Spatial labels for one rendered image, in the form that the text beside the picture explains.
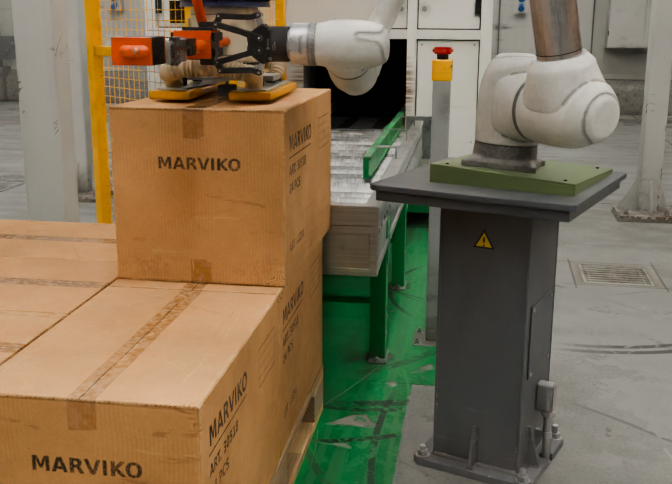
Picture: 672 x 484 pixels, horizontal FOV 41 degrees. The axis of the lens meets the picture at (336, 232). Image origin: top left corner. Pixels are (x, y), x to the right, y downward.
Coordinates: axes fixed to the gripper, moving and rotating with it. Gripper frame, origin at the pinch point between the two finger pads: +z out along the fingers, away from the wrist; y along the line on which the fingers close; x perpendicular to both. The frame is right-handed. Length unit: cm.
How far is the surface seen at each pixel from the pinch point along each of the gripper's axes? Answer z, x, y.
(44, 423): 8, -67, 59
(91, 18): 99, 182, -4
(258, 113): -13.7, -2.5, 14.7
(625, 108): -252, 921, 101
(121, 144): 17.9, -1.6, 22.3
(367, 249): -32, 58, 60
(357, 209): -29, 58, 48
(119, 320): 10, -29, 54
